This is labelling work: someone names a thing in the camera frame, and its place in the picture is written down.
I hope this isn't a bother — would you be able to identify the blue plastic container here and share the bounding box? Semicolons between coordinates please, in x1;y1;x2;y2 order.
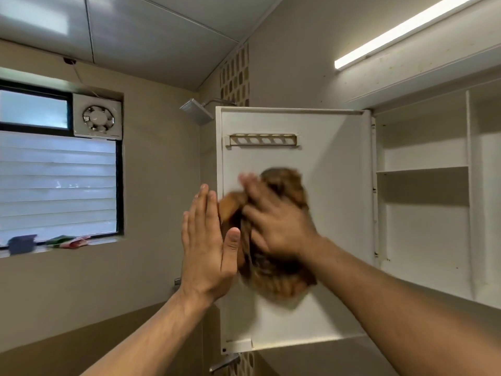
7;234;38;256

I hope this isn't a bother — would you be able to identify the person's left hand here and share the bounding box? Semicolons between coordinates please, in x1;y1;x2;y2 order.
179;184;241;306

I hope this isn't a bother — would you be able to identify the beige toothbrush holder rack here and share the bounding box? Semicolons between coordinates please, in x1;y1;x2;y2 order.
225;133;301;149

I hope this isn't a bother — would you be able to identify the person's right hand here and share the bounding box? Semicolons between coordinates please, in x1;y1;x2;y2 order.
238;172;323;267

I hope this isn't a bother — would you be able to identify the white tube light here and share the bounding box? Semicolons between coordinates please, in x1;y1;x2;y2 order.
334;0;484;71

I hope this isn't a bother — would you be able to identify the person's right forearm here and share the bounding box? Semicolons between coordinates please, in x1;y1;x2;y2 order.
301;235;501;376

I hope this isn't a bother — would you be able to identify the thin fan cable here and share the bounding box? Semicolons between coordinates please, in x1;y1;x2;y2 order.
73;64;100;97

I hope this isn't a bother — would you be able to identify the green and red packet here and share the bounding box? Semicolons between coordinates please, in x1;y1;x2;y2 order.
45;235;92;249

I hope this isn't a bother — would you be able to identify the white exhaust fan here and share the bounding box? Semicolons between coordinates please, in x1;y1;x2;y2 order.
72;93;123;140

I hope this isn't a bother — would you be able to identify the white cabinet door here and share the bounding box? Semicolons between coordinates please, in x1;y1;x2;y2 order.
215;106;379;355

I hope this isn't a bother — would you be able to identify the black framed louvre window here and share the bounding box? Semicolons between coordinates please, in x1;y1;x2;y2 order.
0;78;125;252

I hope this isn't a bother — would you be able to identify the brown cleaning cloth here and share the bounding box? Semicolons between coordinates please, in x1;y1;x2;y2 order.
218;167;318;304

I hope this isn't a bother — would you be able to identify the chrome tap handle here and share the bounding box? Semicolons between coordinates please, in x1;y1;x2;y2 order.
208;353;242;375

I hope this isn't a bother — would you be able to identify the white wall cabinet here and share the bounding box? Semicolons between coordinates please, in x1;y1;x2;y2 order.
346;68;501;310

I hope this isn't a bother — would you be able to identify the square chrome shower head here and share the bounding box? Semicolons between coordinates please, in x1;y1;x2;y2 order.
179;98;238;126

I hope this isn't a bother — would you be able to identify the person's left forearm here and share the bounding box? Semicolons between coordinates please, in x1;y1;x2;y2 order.
80;287;220;376

